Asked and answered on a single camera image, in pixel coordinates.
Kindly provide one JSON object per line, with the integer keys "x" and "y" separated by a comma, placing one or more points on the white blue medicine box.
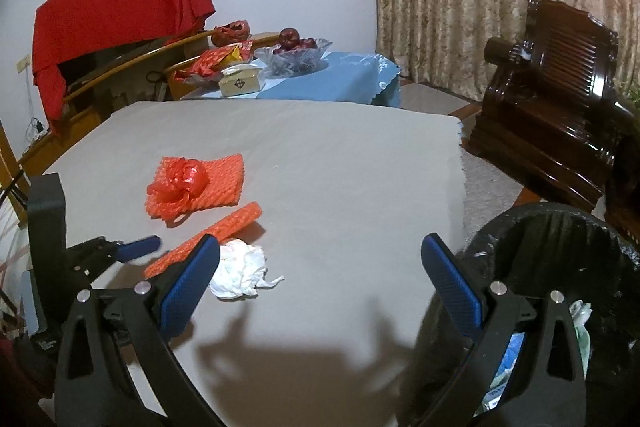
{"x": 504, "y": 371}

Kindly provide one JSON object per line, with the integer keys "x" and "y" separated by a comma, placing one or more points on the red snack packets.
{"x": 213, "y": 61}

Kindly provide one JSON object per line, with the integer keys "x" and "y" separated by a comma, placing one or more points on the red bag on cabinet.
{"x": 234, "y": 32}

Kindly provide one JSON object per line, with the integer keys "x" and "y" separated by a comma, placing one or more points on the white tissue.
{"x": 241, "y": 272}

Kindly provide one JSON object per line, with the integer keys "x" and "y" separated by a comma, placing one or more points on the glass fruit bowl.
{"x": 293, "y": 63}

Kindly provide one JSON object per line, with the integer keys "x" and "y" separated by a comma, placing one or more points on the dark wooden armchair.
{"x": 551, "y": 118}

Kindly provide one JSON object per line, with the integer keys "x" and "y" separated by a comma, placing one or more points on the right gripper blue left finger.
{"x": 116, "y": 366}

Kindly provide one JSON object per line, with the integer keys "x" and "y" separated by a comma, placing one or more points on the gold tissue box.
{"x": 239, "y": 80}

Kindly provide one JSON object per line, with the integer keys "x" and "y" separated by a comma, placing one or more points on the wooden tv cabinet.
{"x": 144, "y": 73}

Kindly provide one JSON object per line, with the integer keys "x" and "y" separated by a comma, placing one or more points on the black lined trash bin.
{"x": 538, "y": 248}

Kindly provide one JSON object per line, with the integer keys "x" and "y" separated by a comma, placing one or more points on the orange foam fruit net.
{"x": 221, "y": 230}

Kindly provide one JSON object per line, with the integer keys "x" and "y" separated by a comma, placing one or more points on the red cloth cover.
{"x": 67, "y": 29}

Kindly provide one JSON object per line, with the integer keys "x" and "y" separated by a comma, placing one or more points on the red apples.
{"x": 290, "y": 40}

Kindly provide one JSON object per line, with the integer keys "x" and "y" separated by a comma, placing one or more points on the red plastic bag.
{"x": 177, "y": 182}

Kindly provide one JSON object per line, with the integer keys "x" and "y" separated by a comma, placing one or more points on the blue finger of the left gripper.
{"x": 87, "y": 261}

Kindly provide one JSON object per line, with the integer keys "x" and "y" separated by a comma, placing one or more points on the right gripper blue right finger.
{"x": 546, "y": 386}

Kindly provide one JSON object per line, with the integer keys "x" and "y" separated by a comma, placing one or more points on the blue table cloth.
{"x": 368, "y": 79}

